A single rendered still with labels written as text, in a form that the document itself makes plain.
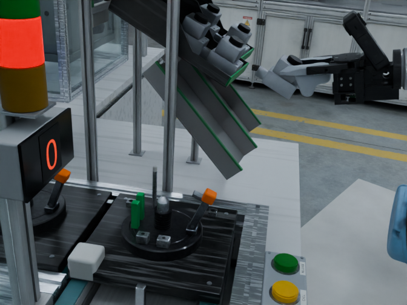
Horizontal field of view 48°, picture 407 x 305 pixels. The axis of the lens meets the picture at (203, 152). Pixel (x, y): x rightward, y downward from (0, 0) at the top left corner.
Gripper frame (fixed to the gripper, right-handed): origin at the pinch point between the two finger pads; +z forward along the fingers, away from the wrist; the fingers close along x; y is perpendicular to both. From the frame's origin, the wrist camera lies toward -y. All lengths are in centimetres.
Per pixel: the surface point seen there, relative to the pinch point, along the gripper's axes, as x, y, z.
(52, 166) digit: -47, 0, 20
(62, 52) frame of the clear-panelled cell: 48, -1, 88
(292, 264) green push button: -25.7, 27.3, -3.0
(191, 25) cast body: -2.0, -9.9, 17.8
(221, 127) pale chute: 6.8, 14.4, 17.7
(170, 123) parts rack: -8.9, 7.9, 22.7
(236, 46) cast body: -1.4, -4.9, 9.4
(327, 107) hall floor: 358, 117, 31
